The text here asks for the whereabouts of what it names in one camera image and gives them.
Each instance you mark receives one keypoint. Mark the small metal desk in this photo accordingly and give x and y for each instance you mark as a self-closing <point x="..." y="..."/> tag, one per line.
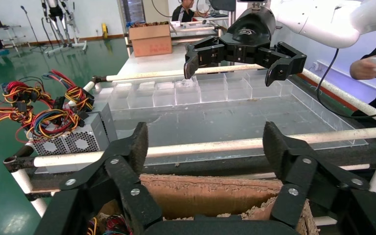
<point x="11" y="30"/>

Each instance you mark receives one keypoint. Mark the grey power supply honeycomb grille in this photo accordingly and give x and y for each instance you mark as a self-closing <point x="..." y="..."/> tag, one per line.
<point x="81" y="142"/>

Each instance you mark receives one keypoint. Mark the black microphone stand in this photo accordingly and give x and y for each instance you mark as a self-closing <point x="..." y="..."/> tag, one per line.
<point x="22" y="8"/>

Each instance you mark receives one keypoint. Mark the white pipe cart frame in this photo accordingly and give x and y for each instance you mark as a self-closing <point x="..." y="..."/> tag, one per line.
<point x="207" y="146"/>

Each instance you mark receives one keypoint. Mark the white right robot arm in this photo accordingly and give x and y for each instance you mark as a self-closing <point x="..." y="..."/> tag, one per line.
<point x="330" y="19"/>

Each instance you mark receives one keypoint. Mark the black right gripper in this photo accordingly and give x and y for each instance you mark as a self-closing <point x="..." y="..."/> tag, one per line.
<point x="248" y="32"/>

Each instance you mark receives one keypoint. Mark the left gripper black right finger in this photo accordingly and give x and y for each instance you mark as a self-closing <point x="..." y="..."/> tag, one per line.
<point x="300" y="168"/>

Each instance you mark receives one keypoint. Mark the black monitor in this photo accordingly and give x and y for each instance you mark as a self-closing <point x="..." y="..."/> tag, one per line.
<point x="222" y="5"/>

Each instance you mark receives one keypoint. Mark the clear acrylic divider tray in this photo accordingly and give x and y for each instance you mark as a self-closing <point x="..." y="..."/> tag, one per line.
<point x="207" y="123"/>

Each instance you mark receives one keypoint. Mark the person in black shirt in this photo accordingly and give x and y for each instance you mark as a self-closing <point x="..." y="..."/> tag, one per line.
<point x="183" y="13"/>

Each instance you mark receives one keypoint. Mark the brown partitioned cardboard box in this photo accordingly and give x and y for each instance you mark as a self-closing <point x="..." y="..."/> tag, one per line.
<point x="207" y="194"/>

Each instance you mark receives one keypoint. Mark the white wall socket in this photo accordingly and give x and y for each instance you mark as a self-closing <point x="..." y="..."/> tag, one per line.
<point x="315" y="66"/>

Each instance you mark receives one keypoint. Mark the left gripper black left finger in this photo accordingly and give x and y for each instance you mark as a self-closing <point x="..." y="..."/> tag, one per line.
<point x="123" y="181"/>

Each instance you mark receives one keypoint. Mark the yellow floor sign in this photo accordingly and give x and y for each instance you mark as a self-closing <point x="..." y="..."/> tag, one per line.
<point x="104" y="30"/>

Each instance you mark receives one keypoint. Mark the closed brown cardboard carton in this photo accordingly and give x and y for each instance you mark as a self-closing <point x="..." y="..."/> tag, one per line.
<point x="150" y="40"/>

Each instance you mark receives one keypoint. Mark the bare operator hand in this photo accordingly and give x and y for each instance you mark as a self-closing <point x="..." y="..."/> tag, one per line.
<point x="361" y="69"/>

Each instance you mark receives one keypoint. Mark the humanoid robot on stand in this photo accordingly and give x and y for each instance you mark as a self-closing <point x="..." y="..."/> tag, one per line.
<point x="55" y="11"/>

